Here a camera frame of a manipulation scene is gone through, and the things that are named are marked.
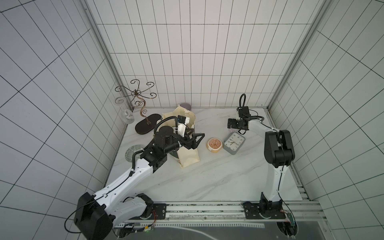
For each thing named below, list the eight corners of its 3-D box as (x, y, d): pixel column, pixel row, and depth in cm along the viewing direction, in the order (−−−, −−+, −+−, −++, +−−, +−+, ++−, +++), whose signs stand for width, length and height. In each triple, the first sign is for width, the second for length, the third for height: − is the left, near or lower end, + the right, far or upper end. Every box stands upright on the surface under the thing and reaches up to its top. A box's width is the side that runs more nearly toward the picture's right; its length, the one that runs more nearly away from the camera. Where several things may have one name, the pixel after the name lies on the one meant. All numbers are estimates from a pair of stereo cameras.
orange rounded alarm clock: (207, 152, 96) (207, 150, 93) (206, 139, 102) (206, 137, 100) (222, 152, 96) (223, 150, 93) (221, 139, 102) (221, 137, 100)
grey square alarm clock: (220, 145, 99) (220, 144, 97) (233, 132, 106) (233, 129, 104) (234, 156, 94) (235, 154, 92) (246, 141, 101) (247, 138, 99)
